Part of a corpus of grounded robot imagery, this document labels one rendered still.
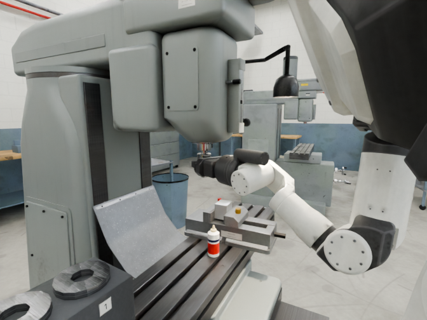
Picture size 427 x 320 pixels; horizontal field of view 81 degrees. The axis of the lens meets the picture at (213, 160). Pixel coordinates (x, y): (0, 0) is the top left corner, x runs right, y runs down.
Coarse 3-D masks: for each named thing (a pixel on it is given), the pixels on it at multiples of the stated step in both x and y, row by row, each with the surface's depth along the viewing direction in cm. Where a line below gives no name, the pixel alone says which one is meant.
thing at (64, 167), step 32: (32, 96) 89; (64, 96) 84; (96, 96) 86; (32, 128) 93; (64, 128) 84; (96, 128) 87; (32, 160) 96; (64, 160) 86; (96, 160) 88; (128, 160) 102; (32, 192) 99; (64, 192) 89; (96, 192) 89; (128, 192) 103; (32, 224) 100; (64, 224) 90; (96, 224) 90; (32, 256) 103; (64, 256) 92; (96, 256) 92
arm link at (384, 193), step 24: (360, 168) 47; (384, 168) 43; (408, 168) 42; (360, 192) 46; (384, 192) 43; (408, 192) 43; (360, 216) 45; (384, 216) 43; (408, 216) 43; (336, 240) 45; (360, 240) 43; (384, 240) 41; (336, 264) 45; (360, 264) 43
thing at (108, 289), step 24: (96, 264) 47; (48, 288) 42; (72, 288) 40; (96, 288) 41; (120, 288) 43; (0, 312) 35; (24, 312) 37; (48, 312) 36; (72, 312) 37; (96, 312) 40; (120, 312) 44
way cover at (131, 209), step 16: (144, 192) 110; (96, 208) 89; (112, 208) 94; (128, 208) 100; (144, 208) 106; (160, 208) 114; (112, 224) 92; (128, 224) 97; (144, 224) 103; (160, 224) 109; (112, 240) 89; (128, 240) 94; (144, 240) 98; (160, 240) 103; (176, 240) 107; (128, 256) 89; (144, 256) 93; (160, 256) 96; (128, 272) 85
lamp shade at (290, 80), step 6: (282, 78) 68; (288, 78) 68; (294, 78) 68; (276, 84) 69; (282, 84) 68; (288, 84) 67; (294, 84) 68; (276, 90) 69; (282, 90) 68; (288, 90) 68; (294, 90) 68; (276, 96) 69; (282, 96) 68; (288, 96) 68; (294, 96) 68
